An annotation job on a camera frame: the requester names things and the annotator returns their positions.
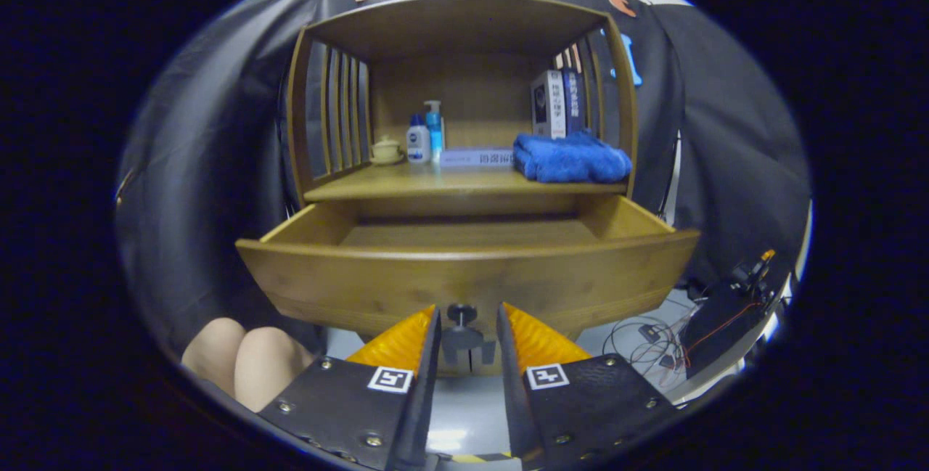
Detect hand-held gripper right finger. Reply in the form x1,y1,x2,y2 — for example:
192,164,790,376
496,302,679,471

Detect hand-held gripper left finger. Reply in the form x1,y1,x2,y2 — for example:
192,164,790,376
258,304,442,471

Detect wooden drawer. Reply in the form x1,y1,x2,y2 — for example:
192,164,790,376
236,195,701,337

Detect wooden countertop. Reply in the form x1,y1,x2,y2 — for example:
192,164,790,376
303,163,629,203

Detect wooden cabinet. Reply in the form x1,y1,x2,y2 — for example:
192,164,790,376
285,0,641,379

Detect flat-lying white book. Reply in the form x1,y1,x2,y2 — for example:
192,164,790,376
439,148,517,168

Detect blue folded towel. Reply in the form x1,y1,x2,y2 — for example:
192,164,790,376
512,130,633,184

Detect beige lidded teacup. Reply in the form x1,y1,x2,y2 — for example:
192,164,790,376
369,135,404,166

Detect white bottle with blue cap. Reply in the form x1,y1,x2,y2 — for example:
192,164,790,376
406,113,432,164

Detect blue pump bottle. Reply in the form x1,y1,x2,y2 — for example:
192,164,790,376
424,99,445,163

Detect white upright book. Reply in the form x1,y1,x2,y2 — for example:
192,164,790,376
531,69,567,139

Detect dark blue upright book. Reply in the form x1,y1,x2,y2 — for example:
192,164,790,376
562,67,587,135

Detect black floor cables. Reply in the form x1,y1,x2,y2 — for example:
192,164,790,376
602,311,697,392

